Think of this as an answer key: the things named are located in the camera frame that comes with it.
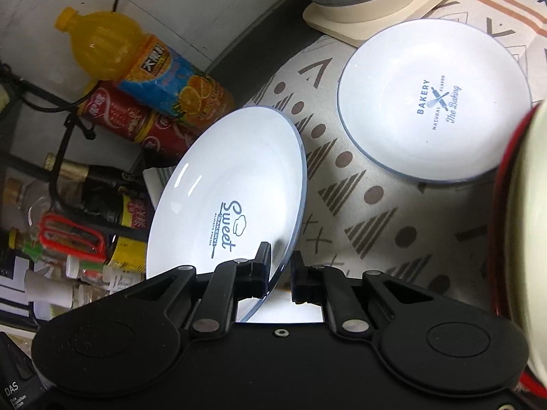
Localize red and black bowl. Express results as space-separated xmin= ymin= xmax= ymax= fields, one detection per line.
xmin=488 ymin=101 xmax=541 ymax=396

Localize dark bottle gold foil neck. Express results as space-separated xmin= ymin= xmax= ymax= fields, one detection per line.
xmin=45 ymin=152 xmax=155 ymax=229

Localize red handled scissors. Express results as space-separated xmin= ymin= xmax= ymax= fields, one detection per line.
xmin=39 ymin=214 xmax=107 ymax=261

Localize white plate crossed utensils print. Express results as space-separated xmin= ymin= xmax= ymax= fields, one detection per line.
xmin=337 ymin=19 xmax=533 ymax=184

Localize white capped bottle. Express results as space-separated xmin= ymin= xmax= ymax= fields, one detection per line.
xmin=23 ymin=273 xmax=73 ymax=308

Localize black metal kitchen rack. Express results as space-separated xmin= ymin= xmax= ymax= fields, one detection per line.
xmin=0 ymin=62 xmax=148 ymax=329

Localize pale green bowl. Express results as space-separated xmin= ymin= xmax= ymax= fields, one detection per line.
xmin=506 ymin=100 xmax=547 ymax=387

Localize orange juice bottle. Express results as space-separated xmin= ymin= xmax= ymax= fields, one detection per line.
xmin=55 ymin=6 xmax=237 ymax=126

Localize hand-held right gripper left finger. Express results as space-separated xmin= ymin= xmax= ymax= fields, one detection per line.
xmin=109 ymin=241 xmax=274 ymax=337

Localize patterned fringed table mat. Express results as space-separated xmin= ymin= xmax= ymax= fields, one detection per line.
xmin=143 ymin=0 xmax=547 ymax=308

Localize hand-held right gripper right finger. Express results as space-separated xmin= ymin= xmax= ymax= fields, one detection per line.
xmin=291 ymin=251 xmax=454 ymax=338

